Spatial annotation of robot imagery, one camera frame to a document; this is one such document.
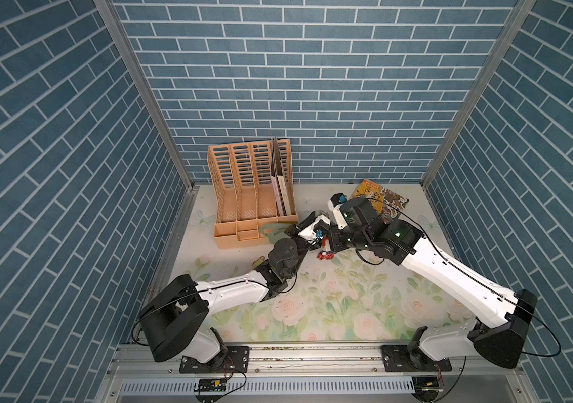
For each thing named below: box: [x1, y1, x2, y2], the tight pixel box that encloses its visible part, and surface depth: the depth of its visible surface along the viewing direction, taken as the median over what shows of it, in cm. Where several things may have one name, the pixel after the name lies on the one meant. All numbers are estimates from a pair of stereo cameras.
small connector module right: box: [411, 375, 444, 403], surface depth 72 cm
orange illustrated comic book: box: [350, 178, 410, 225], surface depth 118 cm
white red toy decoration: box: [316, 236, 336, 261], surface depth 76 cm
